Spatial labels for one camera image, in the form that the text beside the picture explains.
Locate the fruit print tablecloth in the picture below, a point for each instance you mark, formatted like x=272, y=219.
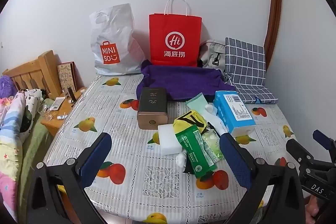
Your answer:
x=131, y=161

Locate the white sponge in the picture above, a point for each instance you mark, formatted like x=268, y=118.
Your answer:
x=168, y=138

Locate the grey backpack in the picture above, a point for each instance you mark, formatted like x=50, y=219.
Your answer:
x=212, y=53

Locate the grey checked cushion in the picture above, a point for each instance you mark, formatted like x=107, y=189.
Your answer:
x=246, y=64

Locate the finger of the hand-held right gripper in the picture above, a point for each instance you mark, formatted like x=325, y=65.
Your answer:
x=299, y=153
x=328, y=145

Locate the wooden headboard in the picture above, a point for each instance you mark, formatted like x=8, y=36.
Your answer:
x=39, y=66

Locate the clear packet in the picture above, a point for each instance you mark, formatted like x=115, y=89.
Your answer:
x=211, y=145

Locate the white plastic shopping bag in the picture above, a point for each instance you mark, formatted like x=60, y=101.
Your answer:
x=115, y=37

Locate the yellow black printed cloth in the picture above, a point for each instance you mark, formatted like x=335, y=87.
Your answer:
x=187, y=119

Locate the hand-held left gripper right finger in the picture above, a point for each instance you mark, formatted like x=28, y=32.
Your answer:
x=236, y=158

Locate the pink patterned blanket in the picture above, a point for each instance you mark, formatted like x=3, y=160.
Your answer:
x=10, y=134

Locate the brown wooden door frame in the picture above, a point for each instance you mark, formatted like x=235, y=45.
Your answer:
x=274, y=3

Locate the drinking glass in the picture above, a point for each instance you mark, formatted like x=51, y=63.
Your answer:
x=46, y=112

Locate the white black patterned cloth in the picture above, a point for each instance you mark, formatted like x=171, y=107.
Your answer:
x=31, y=108

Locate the green wipes packet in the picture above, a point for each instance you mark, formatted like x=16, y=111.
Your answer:
x=195, y=153

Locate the wooden nightstand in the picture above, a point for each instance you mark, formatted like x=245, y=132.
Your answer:
x=52, y=124

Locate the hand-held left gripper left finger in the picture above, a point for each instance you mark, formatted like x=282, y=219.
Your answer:
x=97, y=158

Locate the red paper bag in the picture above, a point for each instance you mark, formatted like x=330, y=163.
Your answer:
x=174, y=29

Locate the patterned notebook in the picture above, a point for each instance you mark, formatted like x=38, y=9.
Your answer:
x=67, y=77

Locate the blue tissue pack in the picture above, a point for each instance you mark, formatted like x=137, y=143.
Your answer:
x=231, y=111

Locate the small lip balm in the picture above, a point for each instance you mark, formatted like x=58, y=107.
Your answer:
x=61, y=116

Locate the purple plush toy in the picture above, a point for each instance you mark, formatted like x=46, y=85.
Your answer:
x=6, y=86

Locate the person's right hand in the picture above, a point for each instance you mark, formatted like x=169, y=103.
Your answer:
x=313, y=208

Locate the purple towel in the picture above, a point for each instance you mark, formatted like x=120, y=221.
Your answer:
x=183, y=79

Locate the dark tea tin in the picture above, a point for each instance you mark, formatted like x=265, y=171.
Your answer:
x=152, y=103

